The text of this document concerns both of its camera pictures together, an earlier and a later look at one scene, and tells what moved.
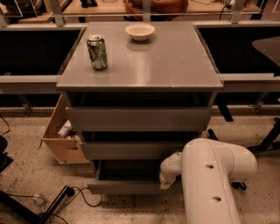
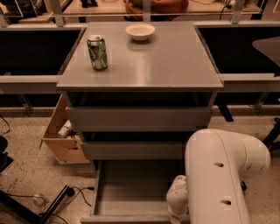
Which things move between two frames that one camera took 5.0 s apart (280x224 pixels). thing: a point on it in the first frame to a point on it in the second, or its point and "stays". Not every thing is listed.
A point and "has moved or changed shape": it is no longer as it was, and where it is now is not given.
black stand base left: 24,208 stays
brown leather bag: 160,10 stays
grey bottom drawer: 129,177 has moved or changed shape
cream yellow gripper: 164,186 to 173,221
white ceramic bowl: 140,31 stays
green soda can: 97,52 stays
